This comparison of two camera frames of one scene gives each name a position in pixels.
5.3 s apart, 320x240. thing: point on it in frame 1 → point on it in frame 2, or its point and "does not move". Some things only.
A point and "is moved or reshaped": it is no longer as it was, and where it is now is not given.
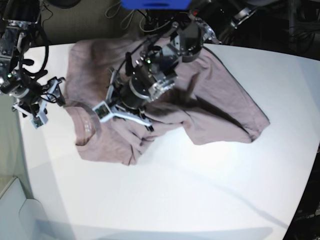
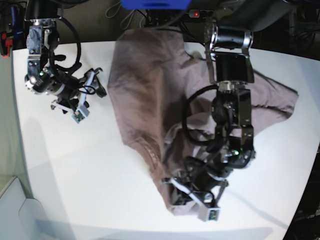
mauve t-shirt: (209, 96) is moved or reshaped
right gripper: (127, 98) → (196, 180)
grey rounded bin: (21, 218) does not move
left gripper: (32, 102) → (74, 98)
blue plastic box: (156, 4) does not move
